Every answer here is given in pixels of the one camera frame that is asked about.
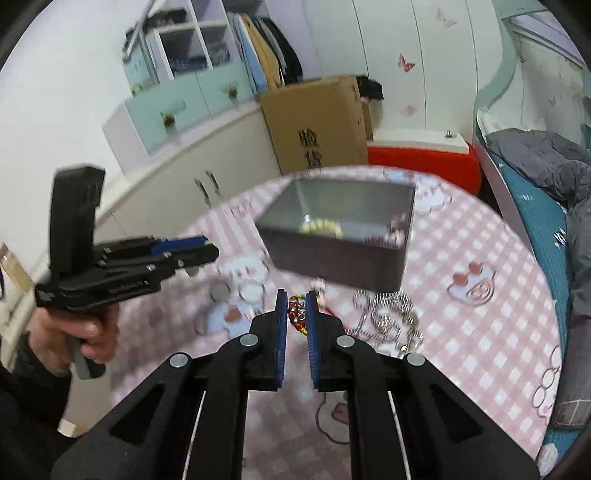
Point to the hanging clothes row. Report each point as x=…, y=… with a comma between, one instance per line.
x=269, y=59

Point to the pink checkered bear tablecloth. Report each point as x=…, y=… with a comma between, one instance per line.
x=473, y=300

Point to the grey duvet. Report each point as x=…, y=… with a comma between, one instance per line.
x=550, y=180

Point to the mint bunk bed frame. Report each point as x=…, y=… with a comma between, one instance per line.
x=539, y=84

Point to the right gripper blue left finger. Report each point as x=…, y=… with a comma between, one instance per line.
x=186, y=420

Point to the grey metal handrail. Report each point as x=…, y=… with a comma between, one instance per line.
x=136, y=39

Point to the black clothes pile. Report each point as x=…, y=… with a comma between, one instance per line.
x=369, y=89

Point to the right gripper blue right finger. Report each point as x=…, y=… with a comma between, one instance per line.
x=407, y=419

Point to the teal bed sheet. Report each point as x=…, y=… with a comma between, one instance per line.
x=539, y=221

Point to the white wardrobe with butterflies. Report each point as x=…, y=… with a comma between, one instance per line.
x=431, y=57

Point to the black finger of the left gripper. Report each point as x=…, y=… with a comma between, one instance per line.
x=188, y=256

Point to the red storage ottoman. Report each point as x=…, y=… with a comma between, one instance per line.
x=460, y=169

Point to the silver metal tin box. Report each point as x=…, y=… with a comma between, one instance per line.
x=350, y=232

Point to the white board on ottoman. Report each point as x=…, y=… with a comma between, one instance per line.
x=419, y=139

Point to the purple cubby shelf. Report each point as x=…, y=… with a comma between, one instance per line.
x=187, y=37

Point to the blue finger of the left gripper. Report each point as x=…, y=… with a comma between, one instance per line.
x=180, y=243

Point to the mint drawer stair unit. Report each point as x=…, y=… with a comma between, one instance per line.
x=168, y=118

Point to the large brown cardboard box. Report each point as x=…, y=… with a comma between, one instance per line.
x=316, y=124

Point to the person's left hand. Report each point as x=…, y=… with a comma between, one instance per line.
x=52, y=329

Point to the beige low cabinet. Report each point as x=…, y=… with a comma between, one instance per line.
x=214, y=162

